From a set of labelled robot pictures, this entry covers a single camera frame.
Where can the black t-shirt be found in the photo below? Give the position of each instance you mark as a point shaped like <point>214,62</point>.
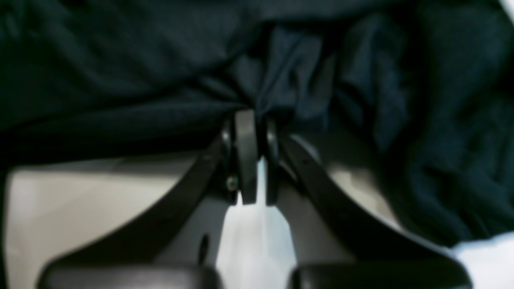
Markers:
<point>427,84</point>

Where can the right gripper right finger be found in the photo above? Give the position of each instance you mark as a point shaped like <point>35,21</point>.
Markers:
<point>337,243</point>

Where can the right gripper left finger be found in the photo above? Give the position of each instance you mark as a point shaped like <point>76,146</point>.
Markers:
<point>174,243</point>

